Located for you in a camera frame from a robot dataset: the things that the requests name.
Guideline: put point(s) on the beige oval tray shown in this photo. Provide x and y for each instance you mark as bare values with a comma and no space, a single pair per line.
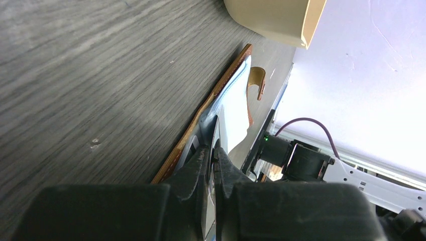
291,22

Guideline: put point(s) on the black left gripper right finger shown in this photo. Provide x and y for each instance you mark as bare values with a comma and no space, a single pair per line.
300,207

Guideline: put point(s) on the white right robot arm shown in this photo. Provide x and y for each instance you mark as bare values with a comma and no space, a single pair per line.
400,206

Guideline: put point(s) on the thin white card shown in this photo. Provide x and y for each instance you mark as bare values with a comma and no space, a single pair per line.
211,198

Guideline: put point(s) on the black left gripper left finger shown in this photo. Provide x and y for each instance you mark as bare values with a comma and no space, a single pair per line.
172,210

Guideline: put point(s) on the orange leather card holder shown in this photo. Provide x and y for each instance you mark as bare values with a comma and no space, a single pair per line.
224,115

